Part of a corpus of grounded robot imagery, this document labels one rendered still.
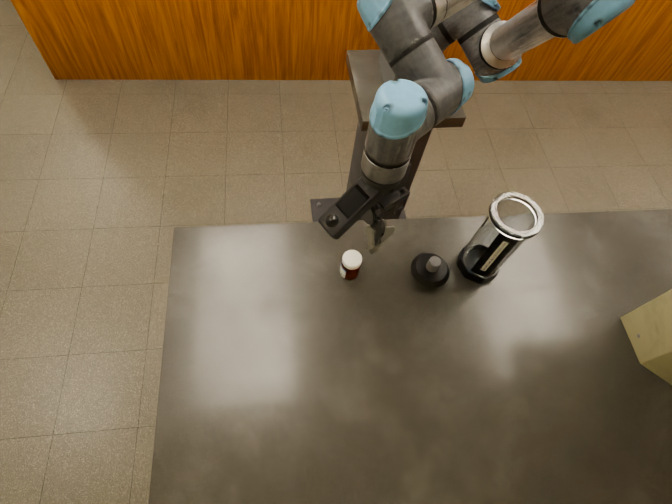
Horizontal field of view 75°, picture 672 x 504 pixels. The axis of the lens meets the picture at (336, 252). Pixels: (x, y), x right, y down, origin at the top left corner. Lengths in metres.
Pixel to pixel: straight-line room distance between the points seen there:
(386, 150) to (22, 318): 1.90
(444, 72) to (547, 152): 2.25
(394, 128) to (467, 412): 0.61
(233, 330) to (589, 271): 0.87
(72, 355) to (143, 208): 0.75
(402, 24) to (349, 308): 0.59
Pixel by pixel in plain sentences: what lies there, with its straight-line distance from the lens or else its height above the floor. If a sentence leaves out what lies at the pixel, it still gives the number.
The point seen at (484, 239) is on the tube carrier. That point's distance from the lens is 0.99.
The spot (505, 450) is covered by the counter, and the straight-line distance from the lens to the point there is 1.02.
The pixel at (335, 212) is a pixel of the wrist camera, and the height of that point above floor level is 1.24.
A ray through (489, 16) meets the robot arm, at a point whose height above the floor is 1.20.
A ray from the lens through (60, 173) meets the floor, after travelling 2.66.
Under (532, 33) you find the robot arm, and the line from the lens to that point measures 1.13.
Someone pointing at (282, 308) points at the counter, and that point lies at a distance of 1.00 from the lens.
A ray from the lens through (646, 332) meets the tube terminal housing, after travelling 1.20.
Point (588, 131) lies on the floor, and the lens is 3.21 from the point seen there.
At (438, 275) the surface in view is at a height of 0.98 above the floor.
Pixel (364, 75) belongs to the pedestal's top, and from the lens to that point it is 1.49.
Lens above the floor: 1.86
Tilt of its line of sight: 60 degrees down
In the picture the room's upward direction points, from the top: 10 degrees clockwise
